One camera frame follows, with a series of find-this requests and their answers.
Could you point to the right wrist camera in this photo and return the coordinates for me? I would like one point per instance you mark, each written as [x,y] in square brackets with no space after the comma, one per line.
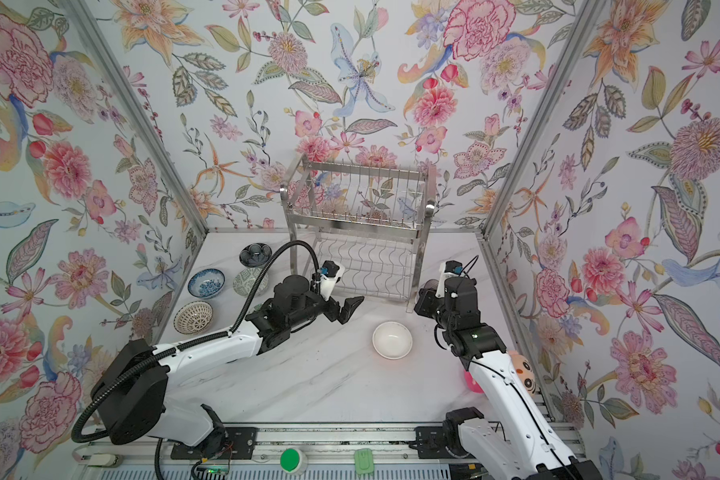
[451,269]

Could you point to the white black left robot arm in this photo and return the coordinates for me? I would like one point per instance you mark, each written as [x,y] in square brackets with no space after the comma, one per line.
[136,396]

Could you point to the white plug on rail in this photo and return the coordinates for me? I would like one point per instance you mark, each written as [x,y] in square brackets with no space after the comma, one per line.
[104,460]

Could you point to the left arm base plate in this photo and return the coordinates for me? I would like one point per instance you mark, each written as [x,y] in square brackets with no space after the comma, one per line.
[237,443]

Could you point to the white lattice pattern bowl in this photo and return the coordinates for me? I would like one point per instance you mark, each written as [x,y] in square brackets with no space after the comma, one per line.
[193,318]

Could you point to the black patterned bowl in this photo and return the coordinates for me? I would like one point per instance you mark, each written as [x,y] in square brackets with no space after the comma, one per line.
[255,255]

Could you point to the white bowl orange outside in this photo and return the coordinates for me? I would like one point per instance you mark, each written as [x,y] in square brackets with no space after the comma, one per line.
[392,340]

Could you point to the green round button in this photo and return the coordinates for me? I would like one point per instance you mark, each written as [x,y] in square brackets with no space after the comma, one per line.
[293,461]

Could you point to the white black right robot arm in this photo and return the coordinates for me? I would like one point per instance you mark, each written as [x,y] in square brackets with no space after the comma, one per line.
[518,442]

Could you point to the light green rectangular device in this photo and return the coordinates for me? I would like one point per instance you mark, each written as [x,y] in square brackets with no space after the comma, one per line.
[364,462]

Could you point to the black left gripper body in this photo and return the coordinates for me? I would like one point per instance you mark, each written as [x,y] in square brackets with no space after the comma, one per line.
[314,307]

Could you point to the yellow tag block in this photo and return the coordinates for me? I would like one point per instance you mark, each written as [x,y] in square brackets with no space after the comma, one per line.
[548,462]

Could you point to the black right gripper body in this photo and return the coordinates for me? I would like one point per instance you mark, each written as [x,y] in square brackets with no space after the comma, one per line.
[443,317]

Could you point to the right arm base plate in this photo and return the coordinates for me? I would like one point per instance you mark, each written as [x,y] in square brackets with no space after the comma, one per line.
[431,442]

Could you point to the pink plush pig toy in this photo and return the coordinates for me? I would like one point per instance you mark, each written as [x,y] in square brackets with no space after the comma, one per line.
[522,368]

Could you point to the aluminium front rail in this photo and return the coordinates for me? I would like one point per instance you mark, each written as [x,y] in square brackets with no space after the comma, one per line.
[321,442]

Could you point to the stainless steel dish rack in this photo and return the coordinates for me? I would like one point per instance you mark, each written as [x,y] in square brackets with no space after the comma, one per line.
[374,221]

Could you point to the blue floral bowl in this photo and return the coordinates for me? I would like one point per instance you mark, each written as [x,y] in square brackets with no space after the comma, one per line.
[206,283]

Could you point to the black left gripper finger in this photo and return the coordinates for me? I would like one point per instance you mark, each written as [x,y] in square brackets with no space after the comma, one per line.
[350,306]
[333,311]

